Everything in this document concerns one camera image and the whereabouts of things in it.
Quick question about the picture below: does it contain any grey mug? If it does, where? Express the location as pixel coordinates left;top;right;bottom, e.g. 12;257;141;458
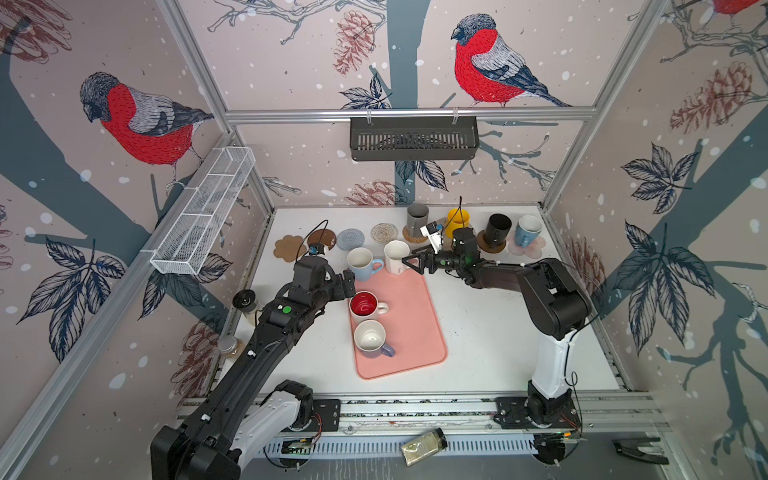
406;203;429;238

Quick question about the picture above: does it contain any grey round felt coaster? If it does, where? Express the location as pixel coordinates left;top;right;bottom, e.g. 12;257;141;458
336;228;365;251

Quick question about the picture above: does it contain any yellow mug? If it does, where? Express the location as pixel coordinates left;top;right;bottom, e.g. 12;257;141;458
444;208;470;238

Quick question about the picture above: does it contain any dark brown glossy coaster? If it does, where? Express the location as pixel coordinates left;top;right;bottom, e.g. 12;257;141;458
307;228;337;252

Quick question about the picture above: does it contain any tan paw shaped coaster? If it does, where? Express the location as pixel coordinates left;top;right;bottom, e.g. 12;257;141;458
273;235;307;263

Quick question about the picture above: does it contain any brown round wooden coaster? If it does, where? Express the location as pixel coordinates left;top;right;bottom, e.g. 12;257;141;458
476;230;507;254

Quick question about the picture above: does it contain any black mug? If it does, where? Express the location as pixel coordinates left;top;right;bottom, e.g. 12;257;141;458
484;213;512;245

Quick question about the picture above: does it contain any white blue handled mug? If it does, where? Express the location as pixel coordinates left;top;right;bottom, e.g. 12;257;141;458
514;215;543;248

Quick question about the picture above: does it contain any pink flower shaped coaster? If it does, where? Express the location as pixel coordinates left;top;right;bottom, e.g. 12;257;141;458
507;236;547;260

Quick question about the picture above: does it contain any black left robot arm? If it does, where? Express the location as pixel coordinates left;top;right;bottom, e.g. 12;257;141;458
150;256;356;479

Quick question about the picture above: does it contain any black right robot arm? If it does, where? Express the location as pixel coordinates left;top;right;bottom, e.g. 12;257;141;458
401;225;591;400

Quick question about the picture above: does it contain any brown rattan woven coaster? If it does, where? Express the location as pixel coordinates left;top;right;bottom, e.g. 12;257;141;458
402;226;428;244

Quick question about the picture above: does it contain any white faceted mug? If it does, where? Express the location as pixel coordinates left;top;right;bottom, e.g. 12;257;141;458
384;240;411;276

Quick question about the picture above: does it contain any red interior white mug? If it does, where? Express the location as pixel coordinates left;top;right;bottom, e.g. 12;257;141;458
348;291;390;325

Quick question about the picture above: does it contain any light blue mug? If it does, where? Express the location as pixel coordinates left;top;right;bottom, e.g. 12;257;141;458
347;247;385;282

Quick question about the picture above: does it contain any pink rectangular tray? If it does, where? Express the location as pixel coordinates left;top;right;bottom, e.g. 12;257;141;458
347;270;447;380

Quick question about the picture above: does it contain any black lid spice jar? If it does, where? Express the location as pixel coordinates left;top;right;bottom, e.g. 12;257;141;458
232;289;259;316

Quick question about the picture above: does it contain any fallen spice jar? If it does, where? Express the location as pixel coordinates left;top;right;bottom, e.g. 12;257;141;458
401;428;448;467

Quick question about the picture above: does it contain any black clamp tool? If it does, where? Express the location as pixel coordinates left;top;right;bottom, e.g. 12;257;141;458
612;437;670;465

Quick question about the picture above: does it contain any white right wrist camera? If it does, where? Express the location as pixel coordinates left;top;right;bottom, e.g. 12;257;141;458
420;221;444;253

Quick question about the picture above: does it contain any white purple handled mug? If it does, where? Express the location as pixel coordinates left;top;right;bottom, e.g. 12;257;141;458
353;320;396;358

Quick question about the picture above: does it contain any black hanging wire basket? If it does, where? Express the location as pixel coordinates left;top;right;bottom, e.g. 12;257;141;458
350;117;479;162

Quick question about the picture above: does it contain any white wire mesh shelf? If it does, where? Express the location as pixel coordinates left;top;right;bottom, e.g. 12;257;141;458
150;146;255;275

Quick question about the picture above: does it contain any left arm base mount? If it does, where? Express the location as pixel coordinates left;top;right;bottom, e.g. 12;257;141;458
262;380;341;470

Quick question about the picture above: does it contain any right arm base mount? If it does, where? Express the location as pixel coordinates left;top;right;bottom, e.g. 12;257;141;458
492;380;584;467

